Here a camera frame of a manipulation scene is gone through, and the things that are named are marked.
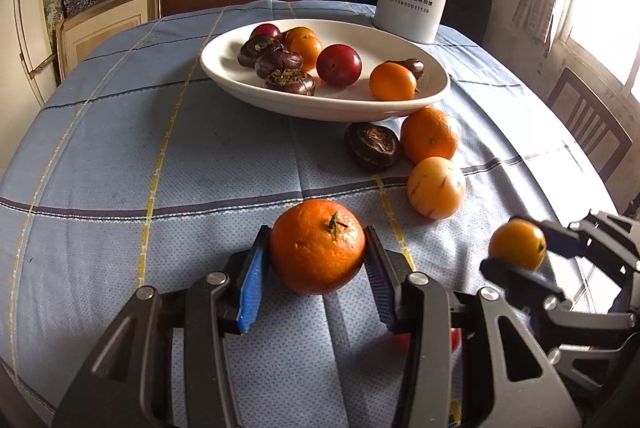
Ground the blue checked tablecloth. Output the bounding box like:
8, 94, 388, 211
0, 1, 621, 428

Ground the bright white framed window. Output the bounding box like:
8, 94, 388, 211
555, 0, 640, 99

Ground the large dark water chestnut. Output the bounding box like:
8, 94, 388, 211
385, 58, 425, 85

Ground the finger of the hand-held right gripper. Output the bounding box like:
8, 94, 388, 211
481, 258, 626, 334
510, 211, 640, 269

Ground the small red plum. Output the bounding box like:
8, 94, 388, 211
395, 327, 462, 354

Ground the orange mandarin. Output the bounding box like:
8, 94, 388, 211
400, 107, 460, 165
270, 199, 367, 295

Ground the small smooth orange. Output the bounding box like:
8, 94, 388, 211
369, 62, 418, 102
289, 36, 324, 72
488, 218, 547, 271
284, 27, 318, 46

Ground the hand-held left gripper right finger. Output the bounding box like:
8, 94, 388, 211
367, 225, 583, 428

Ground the light wooden picture frame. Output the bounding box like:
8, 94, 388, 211
55, 0, 161, 79

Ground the pale yellow round fruit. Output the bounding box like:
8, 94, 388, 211
407, 157, 467, 220

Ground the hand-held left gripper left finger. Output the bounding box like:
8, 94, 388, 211
52, 225, 271, 428

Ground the white oval plate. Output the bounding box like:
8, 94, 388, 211
200, 18, 451, 123

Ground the dark wooden chair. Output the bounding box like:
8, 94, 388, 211
547, 67, 633, 181

